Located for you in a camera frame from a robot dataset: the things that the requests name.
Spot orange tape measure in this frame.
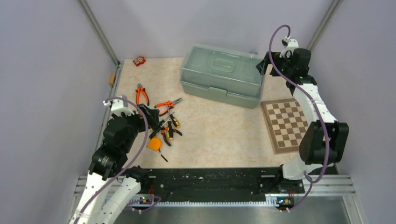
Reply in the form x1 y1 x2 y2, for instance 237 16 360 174
147 137 168 162

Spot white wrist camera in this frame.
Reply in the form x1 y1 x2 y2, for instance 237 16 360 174
279 36 299 58
103 95 134 117

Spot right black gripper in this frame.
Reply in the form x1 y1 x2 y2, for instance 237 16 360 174
256 51 294 77

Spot wooden block left edge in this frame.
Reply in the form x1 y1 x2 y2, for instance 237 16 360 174
108 73 116 86

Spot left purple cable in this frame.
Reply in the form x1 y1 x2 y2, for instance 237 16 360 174
72 96 162 224

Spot wooden chessboard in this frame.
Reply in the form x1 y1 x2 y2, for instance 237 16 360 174
260 98 308 154

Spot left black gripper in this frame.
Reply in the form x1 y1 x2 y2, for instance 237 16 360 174
119 103 160 152

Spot purple cable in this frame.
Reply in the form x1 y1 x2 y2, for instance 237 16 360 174
72 96 162 224
268 24 331 212

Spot green plastic toolbox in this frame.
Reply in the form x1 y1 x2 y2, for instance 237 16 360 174
180 44 264 109

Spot orange long nose pliers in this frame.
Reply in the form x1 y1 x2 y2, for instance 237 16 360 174
154 98 183 117

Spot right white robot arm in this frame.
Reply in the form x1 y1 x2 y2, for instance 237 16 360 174
256 48 349 192

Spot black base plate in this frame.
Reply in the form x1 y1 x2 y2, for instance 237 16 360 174
139 167 305 203

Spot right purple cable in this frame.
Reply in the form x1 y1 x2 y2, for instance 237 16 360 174
268 24 331 212

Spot orange diagonal cutting pliers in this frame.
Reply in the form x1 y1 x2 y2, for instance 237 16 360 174
135 83 150 107

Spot black yellow screwdriver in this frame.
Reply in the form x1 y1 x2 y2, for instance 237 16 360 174
170 114 180 128
167 121 174 140

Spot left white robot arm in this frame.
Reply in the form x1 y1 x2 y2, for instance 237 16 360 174
70 103 160 224

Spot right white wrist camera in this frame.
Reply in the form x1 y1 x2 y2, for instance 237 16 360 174
279 36 299 58

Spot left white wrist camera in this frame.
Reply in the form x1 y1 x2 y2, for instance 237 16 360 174
103 95 134 117

